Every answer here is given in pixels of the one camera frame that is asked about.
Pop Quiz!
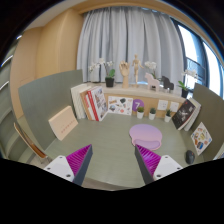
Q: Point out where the purple mouse pad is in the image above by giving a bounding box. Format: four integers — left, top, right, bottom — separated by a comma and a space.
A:
129, 124, 162, 150

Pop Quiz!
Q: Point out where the white orchid behind horse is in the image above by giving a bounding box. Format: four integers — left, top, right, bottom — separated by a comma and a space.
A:
145, 61, 157, 77

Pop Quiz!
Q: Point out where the pink horse figure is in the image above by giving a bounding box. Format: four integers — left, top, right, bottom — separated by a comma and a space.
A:
145, 73, 160, 91

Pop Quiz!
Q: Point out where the wooden hand model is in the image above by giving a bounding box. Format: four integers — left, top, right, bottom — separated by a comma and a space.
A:
119, 61, 130, 88

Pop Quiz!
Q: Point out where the white book behind black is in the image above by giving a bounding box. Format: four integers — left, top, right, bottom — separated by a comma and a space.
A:
184, 98, 201, 131

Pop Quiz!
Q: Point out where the purple number seven card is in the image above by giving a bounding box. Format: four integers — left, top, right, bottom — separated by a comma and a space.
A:
132, 99, 144, 112

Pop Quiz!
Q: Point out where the black computer mouse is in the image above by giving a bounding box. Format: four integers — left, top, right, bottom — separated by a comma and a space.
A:
185, 150, 195, 165

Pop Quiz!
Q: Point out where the white card right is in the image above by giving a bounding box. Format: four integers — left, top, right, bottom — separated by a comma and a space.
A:
170, 102, 179, 112

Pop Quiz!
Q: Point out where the colourful sticker card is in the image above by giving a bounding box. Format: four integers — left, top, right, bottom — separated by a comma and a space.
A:
191, 123, 212, 155

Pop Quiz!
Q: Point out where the small potted plant right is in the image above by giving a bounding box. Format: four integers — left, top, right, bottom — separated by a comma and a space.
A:
164, 109, 172, 122

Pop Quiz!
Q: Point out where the white orchid black pot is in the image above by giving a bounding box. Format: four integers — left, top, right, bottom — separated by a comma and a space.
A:
89, 58, 115, 88

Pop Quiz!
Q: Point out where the small potted plant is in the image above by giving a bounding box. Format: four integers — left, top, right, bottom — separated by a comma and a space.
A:
149, 108, 156, 120
137, 106, 144, 119
164, 109, 172, 122

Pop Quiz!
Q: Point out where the wooden chair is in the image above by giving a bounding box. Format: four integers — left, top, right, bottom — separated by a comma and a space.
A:
14, 122, 47, 159

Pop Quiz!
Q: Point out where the illustrated magazine book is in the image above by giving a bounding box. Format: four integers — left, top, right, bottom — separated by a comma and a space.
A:
91, 86, 108, 121

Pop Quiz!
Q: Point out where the black horse figure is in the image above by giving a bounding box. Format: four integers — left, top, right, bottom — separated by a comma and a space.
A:
162, 76, 174, 90

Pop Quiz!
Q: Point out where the white orchid right pot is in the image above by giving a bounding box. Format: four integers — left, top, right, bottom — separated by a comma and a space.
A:
178, 69, 198, 98

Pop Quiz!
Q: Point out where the white card left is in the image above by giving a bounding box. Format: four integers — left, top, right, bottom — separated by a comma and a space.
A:
157, 100, 168, 111

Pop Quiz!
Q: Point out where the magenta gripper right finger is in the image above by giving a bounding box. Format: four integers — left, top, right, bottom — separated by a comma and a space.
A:
135, 145, 182, 184

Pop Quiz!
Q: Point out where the small potted plant middle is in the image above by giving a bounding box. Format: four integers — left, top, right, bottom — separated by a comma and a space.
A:
149, 108, 156, 120

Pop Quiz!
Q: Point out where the sticker sheet card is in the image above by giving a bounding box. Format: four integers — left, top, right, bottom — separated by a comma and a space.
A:
108, 96, 133, 115

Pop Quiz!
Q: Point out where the grey curtain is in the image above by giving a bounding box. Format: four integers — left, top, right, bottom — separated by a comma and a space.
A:
77, 7, 184, 83

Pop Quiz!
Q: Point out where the red white book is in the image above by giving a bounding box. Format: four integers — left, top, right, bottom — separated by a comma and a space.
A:
85, 88, 99, 121

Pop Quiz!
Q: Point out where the white book stack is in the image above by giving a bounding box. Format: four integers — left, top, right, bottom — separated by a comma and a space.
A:
71, 84, 89, 119

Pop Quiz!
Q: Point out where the small potted plant left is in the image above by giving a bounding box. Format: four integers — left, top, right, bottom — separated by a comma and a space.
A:
137, 106, 144, 119

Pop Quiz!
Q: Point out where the wooden mannequin figure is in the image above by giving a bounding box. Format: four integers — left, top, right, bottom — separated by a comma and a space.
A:
132, 54, 143, 85

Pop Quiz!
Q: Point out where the white card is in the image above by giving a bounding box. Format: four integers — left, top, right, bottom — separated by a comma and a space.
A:
157, 100, 168, 111
170, 102, 179, 112

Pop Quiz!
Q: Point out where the black photo book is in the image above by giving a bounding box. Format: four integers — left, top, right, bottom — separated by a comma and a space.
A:
172, 100, 196, 130

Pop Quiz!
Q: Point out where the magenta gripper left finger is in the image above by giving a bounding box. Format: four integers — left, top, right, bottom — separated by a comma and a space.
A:
44, 145, 93, 186

